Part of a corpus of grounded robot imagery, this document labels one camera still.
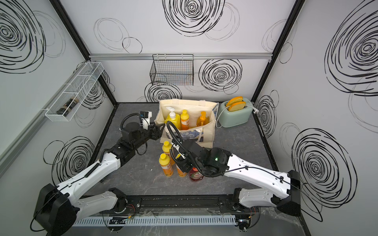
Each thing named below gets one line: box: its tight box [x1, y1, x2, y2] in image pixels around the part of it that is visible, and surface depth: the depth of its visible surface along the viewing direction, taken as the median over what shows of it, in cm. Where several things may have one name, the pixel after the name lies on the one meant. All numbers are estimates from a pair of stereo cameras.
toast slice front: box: [228, 101, 247, 112], surface depth 93 cm
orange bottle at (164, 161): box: [158, 152, 174, 177], surface depth 70 cm
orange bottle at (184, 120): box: [180, 109, 190, 131], surface depth 88 cm
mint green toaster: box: [217, 97, 254, 128], surface depth 98 cm
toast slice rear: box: [226, 96, 244, 108], surface depth 94 cm
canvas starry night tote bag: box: [154, 99, 220, 148], surface depth 86 cm
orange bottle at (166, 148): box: [161, 140, 176, 166], surface depth 74 cm
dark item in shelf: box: [56, 96, 80, 117], surface depth 68 cm
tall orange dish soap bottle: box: [196, 111, 210, 127], surface depth 86 cm
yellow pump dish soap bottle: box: [164, 106, 182, 131], surface depth 85 cm
